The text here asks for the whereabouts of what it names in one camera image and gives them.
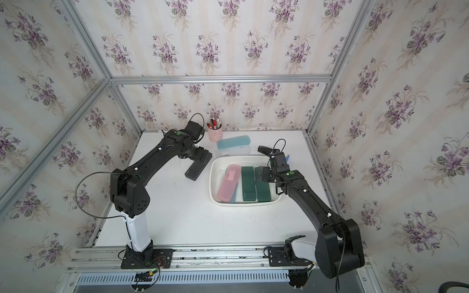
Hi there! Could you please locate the dark green pencil case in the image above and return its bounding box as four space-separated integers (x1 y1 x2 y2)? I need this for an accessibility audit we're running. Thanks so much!
241 166 257 202
254 167 272 203

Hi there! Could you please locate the black pencil case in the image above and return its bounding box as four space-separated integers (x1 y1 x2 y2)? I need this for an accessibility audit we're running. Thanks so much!
184 151 213 181

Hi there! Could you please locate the white plastic storage box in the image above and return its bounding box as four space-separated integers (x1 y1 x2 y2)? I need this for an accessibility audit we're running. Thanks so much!
210 155 281 207

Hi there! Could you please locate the teal pencil case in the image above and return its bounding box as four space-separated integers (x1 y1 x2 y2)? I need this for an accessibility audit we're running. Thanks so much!
216 135 250 150

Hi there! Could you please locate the light blue pencil case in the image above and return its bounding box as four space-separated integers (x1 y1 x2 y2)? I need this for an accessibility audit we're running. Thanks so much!
230 184 238 204

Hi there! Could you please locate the pink pencil case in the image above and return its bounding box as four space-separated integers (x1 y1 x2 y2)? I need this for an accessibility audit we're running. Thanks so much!
216 164 241 203

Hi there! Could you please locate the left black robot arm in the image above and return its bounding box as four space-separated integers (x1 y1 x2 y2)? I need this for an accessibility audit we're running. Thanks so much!
110 122 212 253

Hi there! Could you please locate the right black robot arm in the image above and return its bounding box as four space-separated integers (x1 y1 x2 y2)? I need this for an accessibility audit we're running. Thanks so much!
255 167 365 278

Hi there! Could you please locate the black stapler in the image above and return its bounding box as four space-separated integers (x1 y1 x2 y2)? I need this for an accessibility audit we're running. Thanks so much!
258 145 275 156

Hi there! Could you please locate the pink pen cup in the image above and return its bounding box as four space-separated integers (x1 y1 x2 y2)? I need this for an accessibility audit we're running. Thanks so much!
207 118 223 143

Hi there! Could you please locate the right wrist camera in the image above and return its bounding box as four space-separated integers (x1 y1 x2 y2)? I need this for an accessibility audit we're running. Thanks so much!
269 152 290 173

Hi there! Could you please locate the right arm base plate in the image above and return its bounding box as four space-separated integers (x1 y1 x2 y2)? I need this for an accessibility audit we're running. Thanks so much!
263 246 313 267

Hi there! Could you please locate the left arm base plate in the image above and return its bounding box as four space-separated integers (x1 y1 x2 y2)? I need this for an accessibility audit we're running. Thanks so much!
120 246 174 269

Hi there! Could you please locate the aluminium rail base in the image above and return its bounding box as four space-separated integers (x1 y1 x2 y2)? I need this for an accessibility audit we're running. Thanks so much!
65 244 367 286

